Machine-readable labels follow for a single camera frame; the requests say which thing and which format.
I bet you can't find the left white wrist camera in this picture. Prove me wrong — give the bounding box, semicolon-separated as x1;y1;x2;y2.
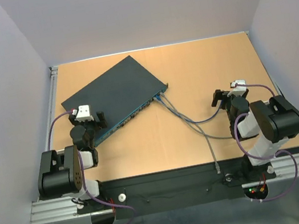
73;105;94;122

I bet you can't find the aluminium left side rail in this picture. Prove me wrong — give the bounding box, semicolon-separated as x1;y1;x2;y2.
45;66;58;150

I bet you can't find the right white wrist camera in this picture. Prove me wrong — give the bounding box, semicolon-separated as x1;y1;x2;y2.
227;79;247;97

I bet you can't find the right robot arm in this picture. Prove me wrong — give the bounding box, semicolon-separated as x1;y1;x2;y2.
211;81;299;183

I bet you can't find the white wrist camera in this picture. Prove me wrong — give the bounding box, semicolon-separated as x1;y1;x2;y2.
227;79;247;97
73;105;94;122

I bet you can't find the dark blue network switch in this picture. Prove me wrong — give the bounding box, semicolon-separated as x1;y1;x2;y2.
61;55;168;146

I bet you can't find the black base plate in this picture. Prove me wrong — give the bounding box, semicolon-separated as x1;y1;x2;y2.
38;146;299;224

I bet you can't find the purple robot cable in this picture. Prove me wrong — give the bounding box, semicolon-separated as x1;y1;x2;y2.
225;75;299;206
43;101;140;224

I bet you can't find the grey ethernet cable long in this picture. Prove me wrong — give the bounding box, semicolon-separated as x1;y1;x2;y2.
156;93;232;140

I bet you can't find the grey ethernet cable short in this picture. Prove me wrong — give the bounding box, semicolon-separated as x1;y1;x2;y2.
153;96;221;175

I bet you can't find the aluminium rail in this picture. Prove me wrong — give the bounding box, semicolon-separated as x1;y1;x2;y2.
30;154;299;224
45;66;58;150

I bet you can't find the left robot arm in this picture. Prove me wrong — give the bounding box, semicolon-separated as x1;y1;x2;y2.
38;105;119;210

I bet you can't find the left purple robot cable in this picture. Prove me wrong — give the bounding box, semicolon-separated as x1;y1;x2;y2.
43;101;140;224

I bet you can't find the aluminium front rail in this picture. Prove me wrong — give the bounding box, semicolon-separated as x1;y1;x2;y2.
30;154;299;224

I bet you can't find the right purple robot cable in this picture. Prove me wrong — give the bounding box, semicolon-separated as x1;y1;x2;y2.
225;75;299;206

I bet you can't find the blue ethernet cable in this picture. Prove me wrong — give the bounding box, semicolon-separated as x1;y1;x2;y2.
153;82;228;130

